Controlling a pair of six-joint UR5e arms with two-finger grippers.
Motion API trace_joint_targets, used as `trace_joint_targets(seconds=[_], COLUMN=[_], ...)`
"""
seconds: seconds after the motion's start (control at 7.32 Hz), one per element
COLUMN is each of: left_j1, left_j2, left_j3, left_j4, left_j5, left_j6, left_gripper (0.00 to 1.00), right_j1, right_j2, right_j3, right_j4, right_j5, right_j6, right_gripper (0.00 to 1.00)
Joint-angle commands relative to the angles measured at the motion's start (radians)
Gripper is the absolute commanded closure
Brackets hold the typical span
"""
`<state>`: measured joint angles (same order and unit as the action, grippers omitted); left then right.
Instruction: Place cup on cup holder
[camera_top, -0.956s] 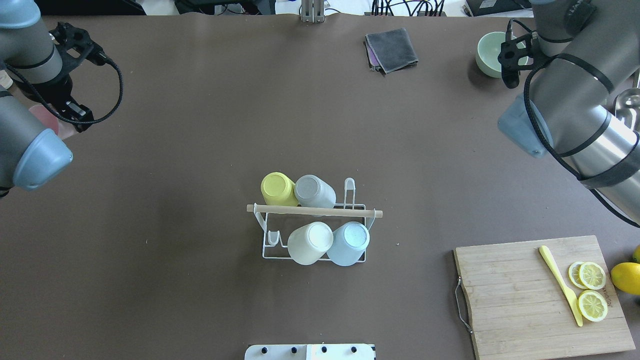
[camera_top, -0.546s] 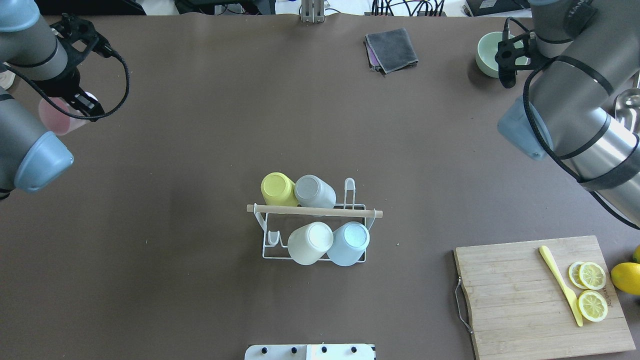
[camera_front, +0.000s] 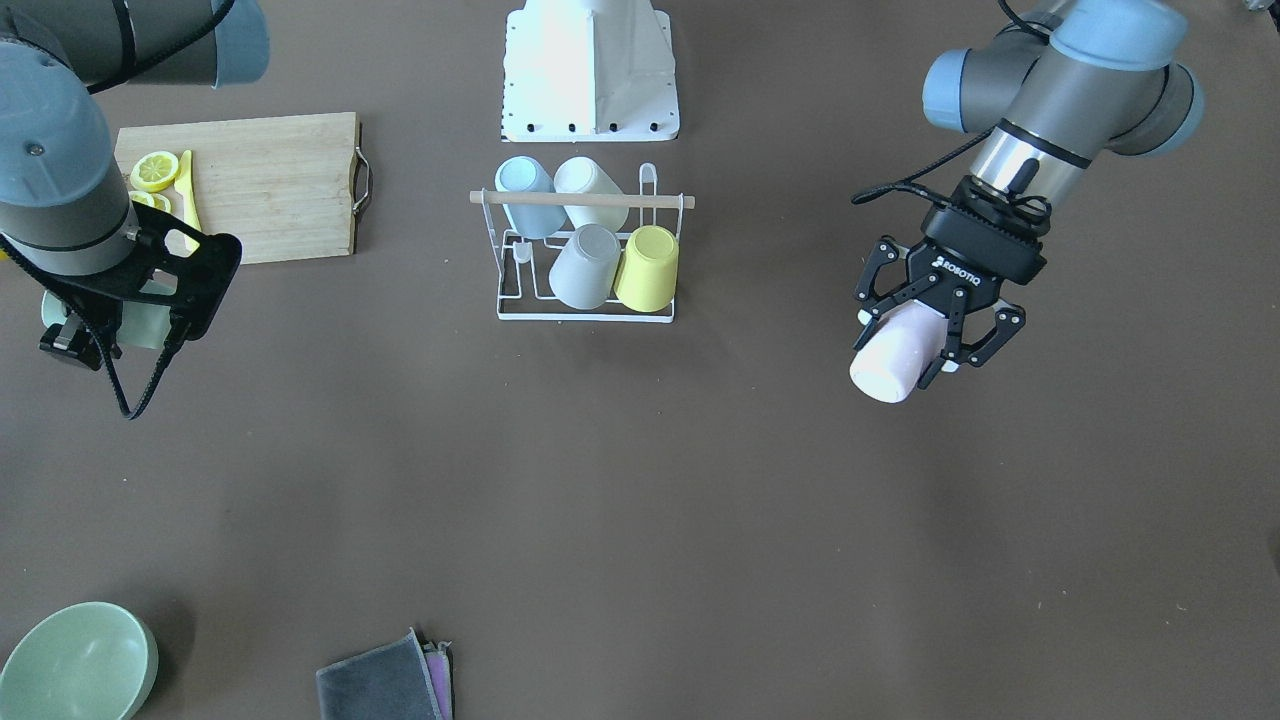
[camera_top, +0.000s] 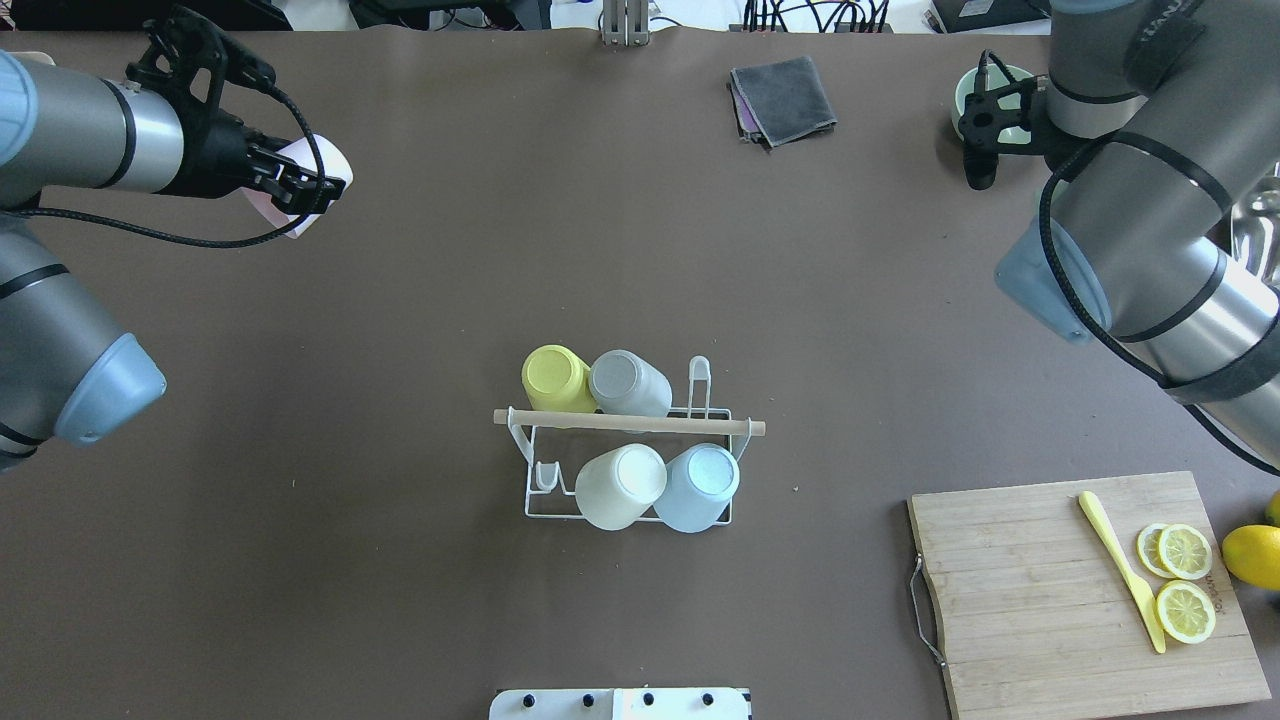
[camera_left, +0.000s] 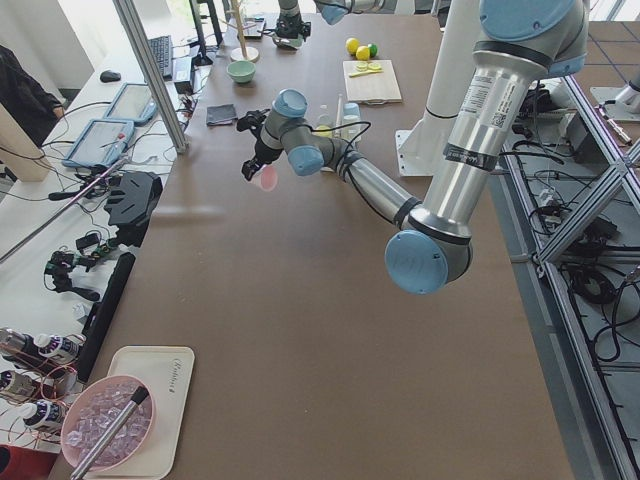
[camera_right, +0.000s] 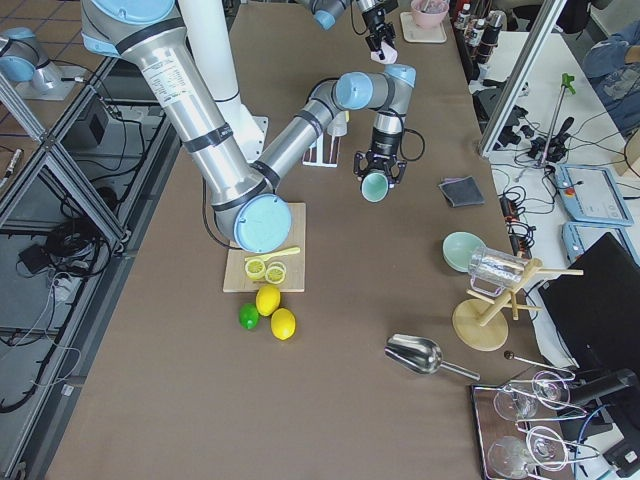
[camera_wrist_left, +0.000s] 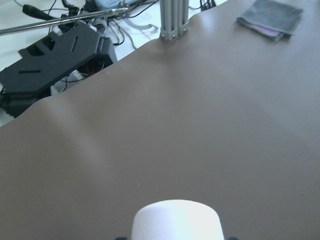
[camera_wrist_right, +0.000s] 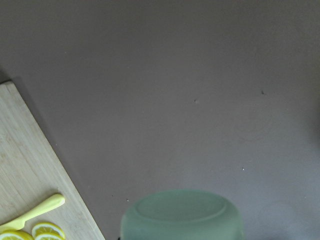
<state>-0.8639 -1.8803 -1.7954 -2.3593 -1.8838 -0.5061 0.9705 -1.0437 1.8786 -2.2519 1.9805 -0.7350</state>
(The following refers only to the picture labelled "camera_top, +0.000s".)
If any green bowl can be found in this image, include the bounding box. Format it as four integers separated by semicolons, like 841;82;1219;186
951;65;1046;146

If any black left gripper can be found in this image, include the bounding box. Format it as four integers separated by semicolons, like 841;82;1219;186
175;110;346;217

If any wooden cutting board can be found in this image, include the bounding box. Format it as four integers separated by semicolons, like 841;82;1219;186
908;471;1272;719

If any yellow cup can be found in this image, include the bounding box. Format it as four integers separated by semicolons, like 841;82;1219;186
521;345;598;413

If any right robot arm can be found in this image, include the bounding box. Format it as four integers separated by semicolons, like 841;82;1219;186
995;1;1277;474

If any whole yellow lemon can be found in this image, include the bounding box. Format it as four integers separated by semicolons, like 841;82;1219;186
1220;524;1279;591
1263;491;1280;527

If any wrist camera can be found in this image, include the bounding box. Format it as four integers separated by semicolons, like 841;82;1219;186
125;5;276;108
952;49;1048;191

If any yellow plastic knife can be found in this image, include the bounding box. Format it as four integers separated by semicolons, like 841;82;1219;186
1078;489;1167;653

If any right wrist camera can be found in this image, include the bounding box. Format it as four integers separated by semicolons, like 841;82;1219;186
952;49;1048;191

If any grey cup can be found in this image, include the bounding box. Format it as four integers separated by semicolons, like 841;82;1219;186
588;348;673;416

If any white wire cup rack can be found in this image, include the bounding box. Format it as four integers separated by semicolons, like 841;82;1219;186
493;345;767;534

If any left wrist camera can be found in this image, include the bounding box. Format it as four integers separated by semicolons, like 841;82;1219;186
125;5;276;108

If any light blue cup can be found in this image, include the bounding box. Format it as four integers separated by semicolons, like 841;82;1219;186
653;443;740;533

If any grey folded cloth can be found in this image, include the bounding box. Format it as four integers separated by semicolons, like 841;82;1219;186
728;55;837;149

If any cream white cup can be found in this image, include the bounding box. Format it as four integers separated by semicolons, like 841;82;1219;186
575;443;667;530

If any metal scoop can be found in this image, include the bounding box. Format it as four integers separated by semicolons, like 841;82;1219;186
1230;168;1279;288

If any pink cloth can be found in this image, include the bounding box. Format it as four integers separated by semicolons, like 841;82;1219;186
727;82;763;143

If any lemon slice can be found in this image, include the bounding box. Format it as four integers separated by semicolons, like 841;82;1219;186
1135;523;1175;579
1155;580;1217;644
1156;523;1213;582

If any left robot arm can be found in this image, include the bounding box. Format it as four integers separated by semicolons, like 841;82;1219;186
3;49;353;473

